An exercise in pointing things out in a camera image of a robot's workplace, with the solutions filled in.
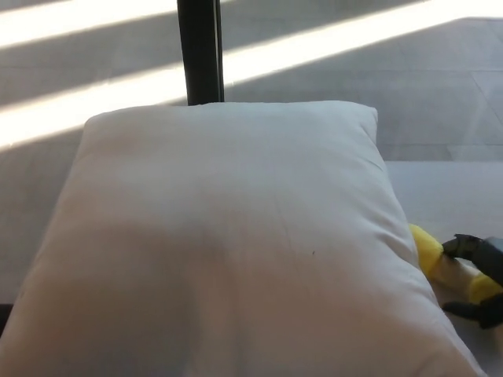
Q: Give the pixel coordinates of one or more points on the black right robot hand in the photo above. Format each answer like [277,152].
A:
[471,247]

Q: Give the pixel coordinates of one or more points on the white pillow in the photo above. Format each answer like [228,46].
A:
[212,243]

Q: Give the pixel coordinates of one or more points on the black metal post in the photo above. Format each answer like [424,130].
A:
[200,51]

